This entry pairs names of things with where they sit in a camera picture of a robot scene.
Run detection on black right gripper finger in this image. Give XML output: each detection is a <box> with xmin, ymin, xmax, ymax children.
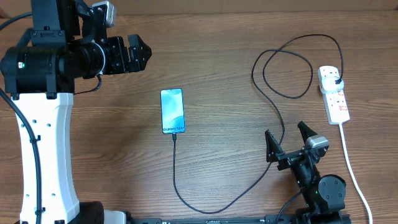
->
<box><xmin>265</xmin><ymin>130</ymin><xmax>285</xmax><ymax>157</ymax></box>
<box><xmin>297</xmin><ymin>121</ymin><xmax>317</xmax><ymax>145</ymax></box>

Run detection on blue Samsung Galaxy smartphone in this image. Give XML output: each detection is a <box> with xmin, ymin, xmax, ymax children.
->
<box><xmin>160</xmin><ymin>88</ymin><xmax>185</xmax><ymax>134</ymax></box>

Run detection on black USB charging cable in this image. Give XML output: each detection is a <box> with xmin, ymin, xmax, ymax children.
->
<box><xmin>172</xmin><ymin>34</ymin><xmax>345</xmax><ymax>215</ymax></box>

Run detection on white power strip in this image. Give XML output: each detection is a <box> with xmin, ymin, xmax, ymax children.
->
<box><xmin>318</xmin><ymin>65</ymin><xmax>350</xmax><ymax>125</ymax></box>

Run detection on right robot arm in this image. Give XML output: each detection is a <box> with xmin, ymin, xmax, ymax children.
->
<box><xmin>265</xmin><ymin>121</ymin><xmax>351</xmax><ymax>224</ymax></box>

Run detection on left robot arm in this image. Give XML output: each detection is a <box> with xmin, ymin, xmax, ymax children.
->
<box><xmin>1</xmin><ymin>0</ymin><xmax>152</xmax><ymax>224</ymax></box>

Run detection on white charger plug adapter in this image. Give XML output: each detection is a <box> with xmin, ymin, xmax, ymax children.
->
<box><xmin>320</xmin><ymin>77</ymin><xmax>345</xmax><ymax>94</ymax></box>

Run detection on white power strip cord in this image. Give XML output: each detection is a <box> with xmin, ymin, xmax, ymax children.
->
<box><xmin>338</xmin><ymin>123</ymin><xmax>374</xmax><ymax>224</ymax></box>

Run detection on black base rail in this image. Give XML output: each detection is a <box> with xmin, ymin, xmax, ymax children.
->
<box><xmin>77</xmin><ymin>201</ymin><xmax>352</xmax><ymax>224</ymax></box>

